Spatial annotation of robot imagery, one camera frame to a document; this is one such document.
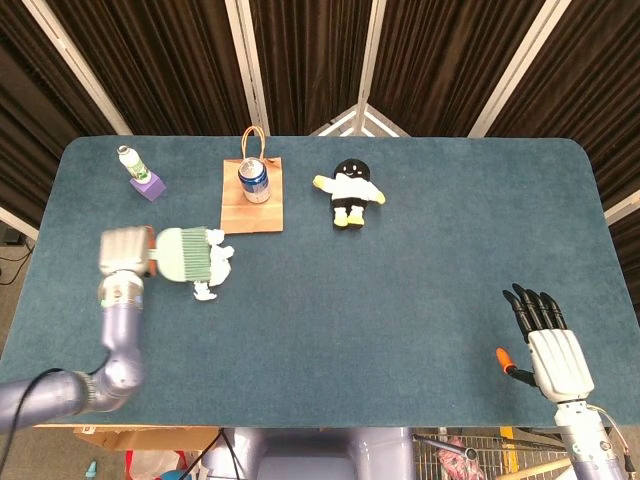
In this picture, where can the red and white plastic bag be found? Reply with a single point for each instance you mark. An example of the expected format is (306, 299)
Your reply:
(155, 465)

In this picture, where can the purple foam block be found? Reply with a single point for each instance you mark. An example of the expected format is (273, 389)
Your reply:
(150, 189)

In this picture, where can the white partition base frame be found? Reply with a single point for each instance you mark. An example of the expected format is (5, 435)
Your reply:
(385, 124)

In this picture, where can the red patterned cloth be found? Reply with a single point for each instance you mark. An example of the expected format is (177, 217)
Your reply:
(450, 460)

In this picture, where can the wooden stick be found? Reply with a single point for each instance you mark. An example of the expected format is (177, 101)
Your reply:
(540, 469)

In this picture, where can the dark brown curtain panel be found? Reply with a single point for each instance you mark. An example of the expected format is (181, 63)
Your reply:
(310, 60)
(600, 100)
(165, 60)
(30, 100)
(440, 60)

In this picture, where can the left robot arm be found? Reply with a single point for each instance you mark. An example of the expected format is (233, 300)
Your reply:
(120, 340)

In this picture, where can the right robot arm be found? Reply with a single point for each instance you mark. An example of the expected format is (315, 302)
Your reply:
(585, 440)

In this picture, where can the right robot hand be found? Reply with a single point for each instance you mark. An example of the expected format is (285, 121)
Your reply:
(557, 362)

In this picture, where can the mint green small broom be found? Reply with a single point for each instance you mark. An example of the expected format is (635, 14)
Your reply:
(175, 255)

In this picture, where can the white partition frame post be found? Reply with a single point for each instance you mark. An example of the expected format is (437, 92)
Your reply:
(77, 65)
(622, 209)
(17, 222)
(369, 65)
(518, 65)
(248, 65)

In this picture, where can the blue soda can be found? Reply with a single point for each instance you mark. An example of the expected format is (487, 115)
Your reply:
(255, 185)

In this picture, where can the white crumpled paper ball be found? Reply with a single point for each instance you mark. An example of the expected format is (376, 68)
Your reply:
(216, 237)

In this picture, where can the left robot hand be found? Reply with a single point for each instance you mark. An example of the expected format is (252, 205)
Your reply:
(122, 250)

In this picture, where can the small teal object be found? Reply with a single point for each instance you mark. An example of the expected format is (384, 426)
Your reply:
(92, 470)

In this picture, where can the white bottle with green label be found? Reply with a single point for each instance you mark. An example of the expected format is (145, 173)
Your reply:
(132, 162)

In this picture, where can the brown paper bag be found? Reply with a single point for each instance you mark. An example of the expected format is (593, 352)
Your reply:
(250, 217)

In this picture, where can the lilac robot torso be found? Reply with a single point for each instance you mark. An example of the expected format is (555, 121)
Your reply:
(300, 460)

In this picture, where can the cardboard box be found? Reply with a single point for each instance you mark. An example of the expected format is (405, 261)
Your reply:
(150, 439)

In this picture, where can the dark floor equipment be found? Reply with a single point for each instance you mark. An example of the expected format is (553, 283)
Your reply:
(10, 234)

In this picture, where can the blue felt table mat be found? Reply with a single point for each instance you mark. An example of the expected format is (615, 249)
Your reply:
(400, 300)

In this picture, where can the black and white plush doll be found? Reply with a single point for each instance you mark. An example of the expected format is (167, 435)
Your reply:
(350, 192)

